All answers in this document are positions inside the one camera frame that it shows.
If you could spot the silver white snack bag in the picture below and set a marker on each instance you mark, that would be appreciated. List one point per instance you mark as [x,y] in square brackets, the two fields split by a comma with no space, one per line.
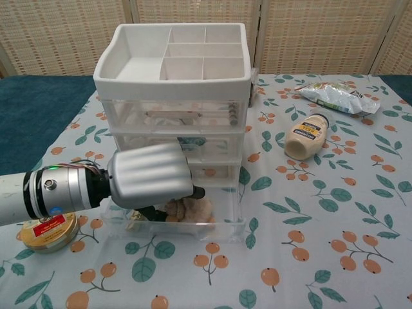
[338,96]

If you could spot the mayonnaise squeeze bottle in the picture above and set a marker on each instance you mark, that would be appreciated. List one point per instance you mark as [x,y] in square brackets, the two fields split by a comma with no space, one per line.
[305,136]

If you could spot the beige fluffy pompom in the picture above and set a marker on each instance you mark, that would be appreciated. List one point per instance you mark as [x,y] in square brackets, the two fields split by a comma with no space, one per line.
[196,209]

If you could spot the clear plastic container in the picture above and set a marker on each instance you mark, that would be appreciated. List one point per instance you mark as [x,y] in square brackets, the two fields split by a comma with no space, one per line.
[199,230]

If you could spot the white plastic drawer organizer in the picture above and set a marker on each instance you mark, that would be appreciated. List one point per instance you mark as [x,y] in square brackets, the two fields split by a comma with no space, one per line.
[174,85]

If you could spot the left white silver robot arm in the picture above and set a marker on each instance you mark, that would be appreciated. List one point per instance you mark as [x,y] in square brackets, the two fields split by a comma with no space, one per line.
[38,196]

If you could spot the teal fabric table cover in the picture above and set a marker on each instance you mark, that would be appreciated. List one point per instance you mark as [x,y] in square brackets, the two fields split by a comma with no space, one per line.
[38,112]

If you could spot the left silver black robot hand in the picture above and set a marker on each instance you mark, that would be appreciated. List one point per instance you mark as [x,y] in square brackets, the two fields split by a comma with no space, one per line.
[148,177]

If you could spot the gold wrapped candy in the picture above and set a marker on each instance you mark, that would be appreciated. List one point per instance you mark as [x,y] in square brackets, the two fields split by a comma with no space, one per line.
[134,222]

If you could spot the floral light blue tablecloth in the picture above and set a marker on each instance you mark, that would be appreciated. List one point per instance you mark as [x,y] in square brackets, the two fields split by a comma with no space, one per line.
[289,225]

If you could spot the bamboo folding screen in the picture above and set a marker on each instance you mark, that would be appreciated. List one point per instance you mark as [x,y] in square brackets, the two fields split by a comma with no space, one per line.
[64,35]

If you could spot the teal cloth item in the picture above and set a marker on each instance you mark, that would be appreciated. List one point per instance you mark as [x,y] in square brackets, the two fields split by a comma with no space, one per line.
[193,141]

